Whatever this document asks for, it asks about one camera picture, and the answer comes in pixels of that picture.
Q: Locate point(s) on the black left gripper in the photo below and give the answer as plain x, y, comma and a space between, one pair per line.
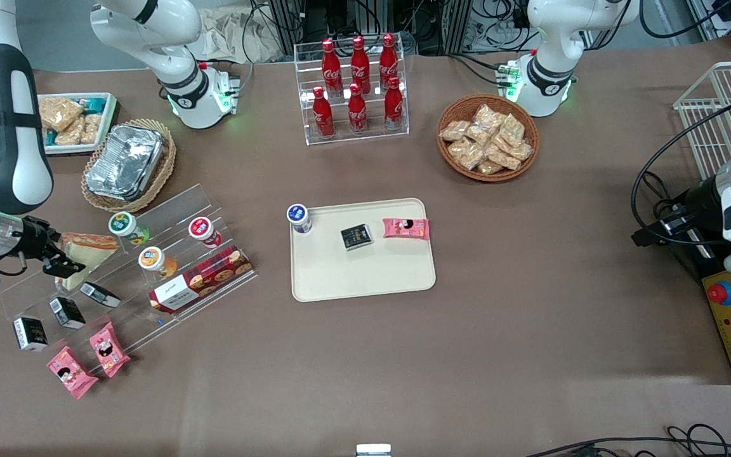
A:
697, 204

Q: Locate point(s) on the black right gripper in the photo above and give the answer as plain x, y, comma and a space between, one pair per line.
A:
33, 240

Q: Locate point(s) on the triangle sandwich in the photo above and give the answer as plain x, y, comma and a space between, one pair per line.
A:
96, 247

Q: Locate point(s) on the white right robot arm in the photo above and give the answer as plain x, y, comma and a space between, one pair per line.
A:
10, 146

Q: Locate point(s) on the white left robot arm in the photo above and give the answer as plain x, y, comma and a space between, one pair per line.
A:
549, 70

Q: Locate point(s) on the white teal snack tray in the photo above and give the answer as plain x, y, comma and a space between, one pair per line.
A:
111, 101

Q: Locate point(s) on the beige plastic tray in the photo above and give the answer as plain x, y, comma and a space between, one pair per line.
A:
365, 273

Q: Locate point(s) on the black snack box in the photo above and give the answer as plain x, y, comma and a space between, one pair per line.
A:
100, 294
356, 237
66, 312
30, 333

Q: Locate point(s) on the green lid gum bottle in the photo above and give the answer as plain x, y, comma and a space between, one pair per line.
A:
122, 223

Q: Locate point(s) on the orange lid gum bottle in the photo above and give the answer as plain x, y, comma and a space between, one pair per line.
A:
150, 258

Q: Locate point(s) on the silver foil container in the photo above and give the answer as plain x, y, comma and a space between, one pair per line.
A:
124, 162

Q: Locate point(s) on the clear bagged cracker packet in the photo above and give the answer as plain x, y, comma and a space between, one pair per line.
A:
467, 153
91, 127
478, 135
486, 117
521, 151
454, 131
70, 134
58, 111
502, 157
511, 129
489, 167

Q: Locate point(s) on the pink snack packet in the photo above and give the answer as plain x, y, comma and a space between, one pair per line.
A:
110, 349
406, 228
70, 373

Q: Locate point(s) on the clear acrylic stepped shelf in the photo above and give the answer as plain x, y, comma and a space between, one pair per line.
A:
169, 209

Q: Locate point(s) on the oval wicker basket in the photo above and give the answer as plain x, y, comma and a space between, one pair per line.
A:
165, 165

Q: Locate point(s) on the red lid gum bottle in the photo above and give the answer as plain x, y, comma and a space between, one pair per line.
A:
200, 227

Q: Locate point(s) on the red plaid cookie box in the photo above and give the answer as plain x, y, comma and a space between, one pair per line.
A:
207, 279

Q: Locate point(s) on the round wicker basket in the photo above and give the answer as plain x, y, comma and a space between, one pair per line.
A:
487, 178

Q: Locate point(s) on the blue lid gum bottle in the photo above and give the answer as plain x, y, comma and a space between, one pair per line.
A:
298, 216

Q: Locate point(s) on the crumpled white cloth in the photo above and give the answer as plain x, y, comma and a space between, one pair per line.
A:
232, 35

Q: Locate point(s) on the red cola bottle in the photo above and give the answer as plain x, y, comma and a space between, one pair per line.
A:
360, 60
388, 57
393, 105
332, 63
356, 109
322, 114

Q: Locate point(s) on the clear acrylic bottle rack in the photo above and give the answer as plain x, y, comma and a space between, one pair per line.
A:
340, 138

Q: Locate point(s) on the small white device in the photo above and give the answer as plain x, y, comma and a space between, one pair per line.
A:
373, 450

